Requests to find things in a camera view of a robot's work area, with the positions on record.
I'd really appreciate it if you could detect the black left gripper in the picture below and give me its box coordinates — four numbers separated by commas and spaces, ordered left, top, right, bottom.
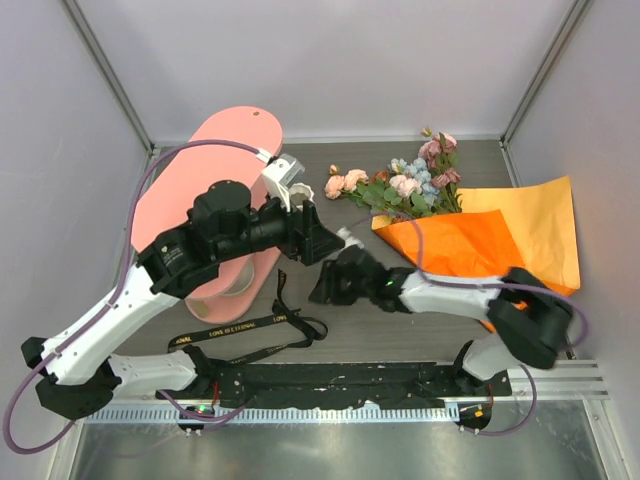
216, 184, 346, 266

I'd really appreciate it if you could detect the black ribbon gold lettering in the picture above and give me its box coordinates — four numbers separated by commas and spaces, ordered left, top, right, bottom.
167, 269, 328, 366

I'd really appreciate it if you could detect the artificial flower bouquet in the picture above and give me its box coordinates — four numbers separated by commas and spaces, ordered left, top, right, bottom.
324, 128, 462, 222

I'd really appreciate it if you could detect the orange wrapping paper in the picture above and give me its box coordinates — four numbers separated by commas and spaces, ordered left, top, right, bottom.
370, 174, 582, 335

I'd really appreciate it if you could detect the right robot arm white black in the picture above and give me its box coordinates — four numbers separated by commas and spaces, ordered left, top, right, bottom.
309, 246, 574, 395

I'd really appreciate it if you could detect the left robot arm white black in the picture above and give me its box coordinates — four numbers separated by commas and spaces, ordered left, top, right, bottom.
21, 180, 345, 420

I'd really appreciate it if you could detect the white ribbed ceramic vase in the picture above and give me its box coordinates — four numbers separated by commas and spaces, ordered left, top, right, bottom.
289, 182, 314, 210

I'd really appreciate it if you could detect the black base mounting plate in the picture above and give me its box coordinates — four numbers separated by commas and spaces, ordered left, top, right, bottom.
154, 360, 511, 412

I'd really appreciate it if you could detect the pink wooden tiered shelf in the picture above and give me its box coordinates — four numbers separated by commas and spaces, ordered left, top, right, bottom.
132, 106, 283, 324

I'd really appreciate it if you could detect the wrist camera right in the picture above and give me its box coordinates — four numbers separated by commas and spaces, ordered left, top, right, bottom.
337, 227, 365, 249

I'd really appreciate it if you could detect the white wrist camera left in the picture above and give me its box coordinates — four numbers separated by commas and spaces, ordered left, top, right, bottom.
261, 154, 305, 212

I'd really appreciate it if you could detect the white slotted cable duct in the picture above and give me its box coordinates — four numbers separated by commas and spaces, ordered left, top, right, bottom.
84, 402, 459, 424

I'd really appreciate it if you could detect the aluminium frame post left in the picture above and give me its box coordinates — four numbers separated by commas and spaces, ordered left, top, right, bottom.
58, 0, 160, 154

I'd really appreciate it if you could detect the aluminium frame post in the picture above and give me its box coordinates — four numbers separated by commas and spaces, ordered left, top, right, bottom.
58, 0, 160, 154
498, 0, 596, 151

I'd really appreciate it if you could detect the aluminium frame post right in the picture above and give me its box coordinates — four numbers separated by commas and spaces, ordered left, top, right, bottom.
498, 0, 596, 151

